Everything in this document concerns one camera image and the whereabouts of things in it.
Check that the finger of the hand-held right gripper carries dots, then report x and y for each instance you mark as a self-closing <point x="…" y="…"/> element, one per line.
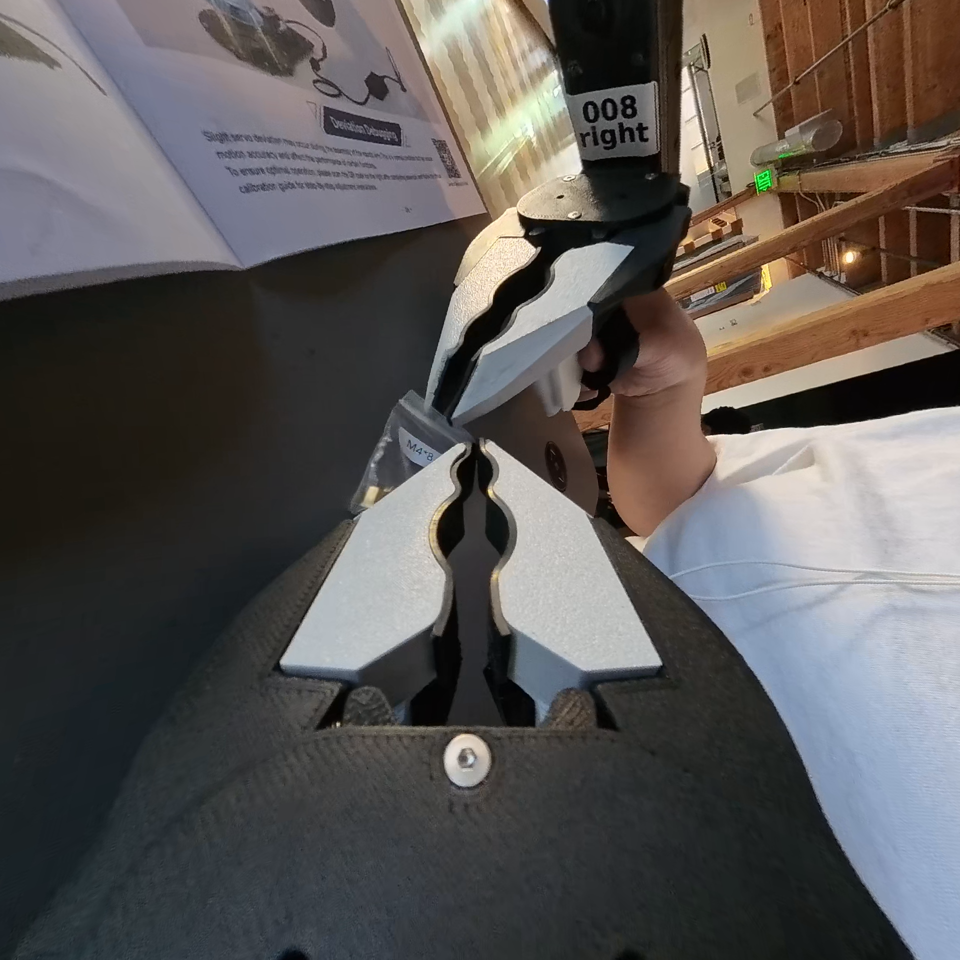
<point x="487" y="270"/>
<point x="540" y="330"/>

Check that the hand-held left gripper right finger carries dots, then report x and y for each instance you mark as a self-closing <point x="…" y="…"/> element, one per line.
<point x="577" y="600"/>

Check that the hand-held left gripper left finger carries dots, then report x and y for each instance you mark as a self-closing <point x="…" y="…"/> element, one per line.
<point x="367" y="600"/>

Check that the small clear screw pouch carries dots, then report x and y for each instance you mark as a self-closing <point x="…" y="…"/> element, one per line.
<point x="405" y="450"/>

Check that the person's right forearm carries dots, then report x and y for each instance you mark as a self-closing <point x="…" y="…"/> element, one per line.
<point x="652" y="465"/>

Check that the dark work desk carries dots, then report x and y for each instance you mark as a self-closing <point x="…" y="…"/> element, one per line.
<point x="187" y="450"/>

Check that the person's right hand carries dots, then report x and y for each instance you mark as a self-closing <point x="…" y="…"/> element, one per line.
<point x="667" y="352"/>

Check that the green exit sign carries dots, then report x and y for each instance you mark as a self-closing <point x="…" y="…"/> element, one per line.
<point x="765" y="180"/>

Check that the person in white shirt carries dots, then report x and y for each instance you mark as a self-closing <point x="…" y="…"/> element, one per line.
<point x="825" y="675"/>

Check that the printed instruction manual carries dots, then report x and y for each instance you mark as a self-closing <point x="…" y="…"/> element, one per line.
<point x="150" y="150"/>

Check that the silver ventilation duct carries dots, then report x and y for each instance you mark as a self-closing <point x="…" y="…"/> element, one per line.
<point x="795" y="139"/>

